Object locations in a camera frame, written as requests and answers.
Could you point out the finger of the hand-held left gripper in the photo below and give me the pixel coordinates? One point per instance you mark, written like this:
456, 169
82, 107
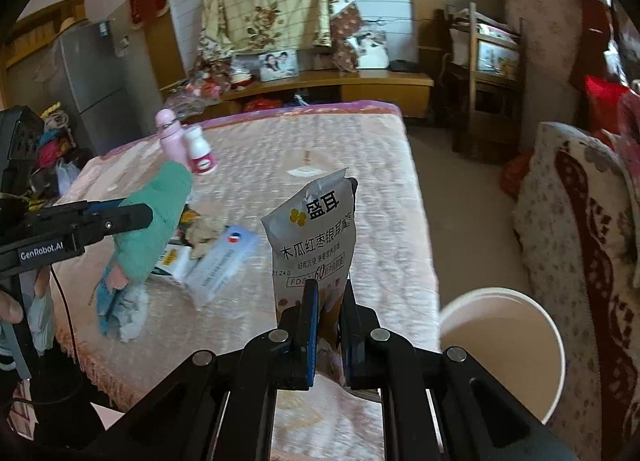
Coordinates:
75, 207
120, 221

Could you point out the framed picture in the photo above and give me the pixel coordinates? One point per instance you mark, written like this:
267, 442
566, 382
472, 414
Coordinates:
496, 56

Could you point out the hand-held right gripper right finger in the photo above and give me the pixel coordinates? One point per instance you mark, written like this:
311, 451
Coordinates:
350, 346

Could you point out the person's left hand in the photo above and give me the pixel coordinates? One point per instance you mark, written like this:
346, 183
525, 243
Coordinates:
12, 311

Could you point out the white green milk carton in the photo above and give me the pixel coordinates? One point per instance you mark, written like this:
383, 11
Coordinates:
172, 261

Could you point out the pale fleece blanket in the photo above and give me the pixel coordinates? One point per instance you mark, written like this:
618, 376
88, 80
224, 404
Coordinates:
540, 31

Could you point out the photo frame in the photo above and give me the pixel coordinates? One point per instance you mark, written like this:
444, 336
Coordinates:
277, 66

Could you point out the blue white packet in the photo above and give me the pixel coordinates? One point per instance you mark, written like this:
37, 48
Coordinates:
220, 266

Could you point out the silver white snack pouch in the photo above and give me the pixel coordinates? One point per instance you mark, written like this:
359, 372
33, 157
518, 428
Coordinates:
315, 241

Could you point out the white printed cover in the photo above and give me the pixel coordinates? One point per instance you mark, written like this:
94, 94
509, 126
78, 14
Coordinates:
374, 53

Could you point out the grey refrigerator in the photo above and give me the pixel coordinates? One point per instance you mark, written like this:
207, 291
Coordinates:
100, 76

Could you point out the pink printed jacket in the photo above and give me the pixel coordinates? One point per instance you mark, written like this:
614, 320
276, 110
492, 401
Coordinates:
630, 116

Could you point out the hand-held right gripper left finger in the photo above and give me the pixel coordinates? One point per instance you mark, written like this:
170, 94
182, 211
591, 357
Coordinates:
310, 336

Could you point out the white bottle with pink label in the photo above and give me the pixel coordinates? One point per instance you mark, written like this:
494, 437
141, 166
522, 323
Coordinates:
201, 153

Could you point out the floral covered sofa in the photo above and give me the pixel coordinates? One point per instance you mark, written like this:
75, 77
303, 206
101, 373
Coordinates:
565, 241

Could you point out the blue grey cloth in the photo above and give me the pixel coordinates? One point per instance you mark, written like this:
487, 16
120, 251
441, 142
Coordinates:
125, 313

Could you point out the wooden headboard shelf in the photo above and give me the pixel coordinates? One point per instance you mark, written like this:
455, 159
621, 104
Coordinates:
380, 86

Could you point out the pink quilted mattress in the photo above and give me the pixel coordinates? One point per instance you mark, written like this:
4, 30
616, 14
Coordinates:
325, 151

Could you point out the white plastic bucket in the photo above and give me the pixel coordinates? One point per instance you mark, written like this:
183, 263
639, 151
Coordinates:
500, 341

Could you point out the wooden wardrobe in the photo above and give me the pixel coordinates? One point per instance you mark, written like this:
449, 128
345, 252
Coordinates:
30, 41

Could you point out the teal green sock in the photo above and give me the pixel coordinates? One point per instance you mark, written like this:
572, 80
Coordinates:
155, 201

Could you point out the red bag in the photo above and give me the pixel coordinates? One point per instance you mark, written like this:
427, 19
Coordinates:
515, 176

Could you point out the red pillow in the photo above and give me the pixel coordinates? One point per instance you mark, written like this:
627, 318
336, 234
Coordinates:
602, 101

